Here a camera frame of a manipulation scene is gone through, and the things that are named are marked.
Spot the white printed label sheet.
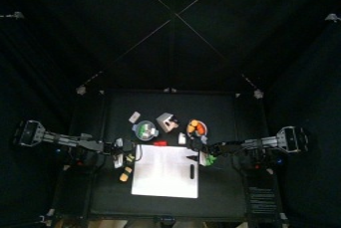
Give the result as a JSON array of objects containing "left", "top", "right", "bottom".
[{"left": 247, "top": 186, "right": 276, "bottom": 215}]

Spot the thin diagonal brace wire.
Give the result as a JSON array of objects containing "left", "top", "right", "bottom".
[
  {"left": 123, "top": 0, "right": 260, "bottom": 92},
  {"left": 78, "top": 0, "right": 235, "bottom": 89}
]

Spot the small white rice sushi toy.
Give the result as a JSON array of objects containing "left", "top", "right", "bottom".
[{"left": 128, "top": 111, "right": 143, "bottom": 124}]

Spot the grey and white toy box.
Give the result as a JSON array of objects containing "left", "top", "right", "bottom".
[{"left": 155, "top": 112, "right": 180, "bottom": 133}]

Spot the white rectangular board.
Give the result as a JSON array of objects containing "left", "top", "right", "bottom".
[{"left": 131, "top": 143, "right": 199, "bottom": 199}]

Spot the bowl with orange toy food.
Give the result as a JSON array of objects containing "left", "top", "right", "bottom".
[{"left": 184, "top": 118, "right": 208, "bottom": 138}]

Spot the white toy block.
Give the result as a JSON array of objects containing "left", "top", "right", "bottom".
[{"left": 112, "top": 153, "right": 125, "bottom": 169}]

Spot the yellow egg sushi toy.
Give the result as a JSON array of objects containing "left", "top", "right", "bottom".
[{"left": 119, "top": 166, "right": 135, "bottom": 183}]

